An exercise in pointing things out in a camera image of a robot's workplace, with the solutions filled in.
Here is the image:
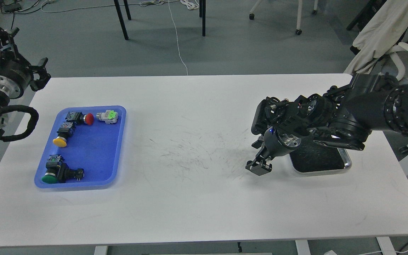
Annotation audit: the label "red push button switch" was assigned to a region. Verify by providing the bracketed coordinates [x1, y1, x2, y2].
[65, 112, 94, 125]

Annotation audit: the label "grey green connector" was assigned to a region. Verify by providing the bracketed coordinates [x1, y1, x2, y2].
[96, 110, 119, 124]

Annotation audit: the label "white rolling chair base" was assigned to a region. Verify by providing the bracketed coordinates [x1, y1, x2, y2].
[249, 0, 318, 35]

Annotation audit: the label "silver metal tray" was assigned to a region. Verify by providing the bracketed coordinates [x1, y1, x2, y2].
[289, 142, 352, 176]

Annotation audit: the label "beige cloth on chair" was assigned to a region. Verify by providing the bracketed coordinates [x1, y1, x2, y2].
[344, 0, 408, 75]

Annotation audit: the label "yellow push button switch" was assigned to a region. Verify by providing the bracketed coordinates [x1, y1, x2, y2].
[52, 121, 76, 147]

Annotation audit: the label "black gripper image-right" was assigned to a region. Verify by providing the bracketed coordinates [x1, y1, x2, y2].
[245, 127, 302, 176]

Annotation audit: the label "black switch block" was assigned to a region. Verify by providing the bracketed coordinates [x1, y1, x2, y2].
[57, 164, 84, 183]

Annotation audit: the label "white floor cable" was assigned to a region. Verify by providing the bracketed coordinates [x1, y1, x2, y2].
[140, 0, 200, 76]

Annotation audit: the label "black floor cable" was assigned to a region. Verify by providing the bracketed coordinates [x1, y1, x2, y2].
[0, 0, 49, 30]

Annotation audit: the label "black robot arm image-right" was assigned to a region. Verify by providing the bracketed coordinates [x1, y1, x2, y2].
[245, 74, 408, 176]

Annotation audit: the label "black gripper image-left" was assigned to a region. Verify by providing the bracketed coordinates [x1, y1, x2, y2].
[0, 28, 51, 100]

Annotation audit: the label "black chair legs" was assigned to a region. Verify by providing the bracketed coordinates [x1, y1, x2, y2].
[113, 0, 206, 41]

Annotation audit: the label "blue plastic tray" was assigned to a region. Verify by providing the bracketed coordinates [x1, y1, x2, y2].
[34, 105, 126, 190]

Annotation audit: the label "green push button switch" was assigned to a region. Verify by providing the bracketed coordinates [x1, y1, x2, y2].
[41, 154, 65, 184]

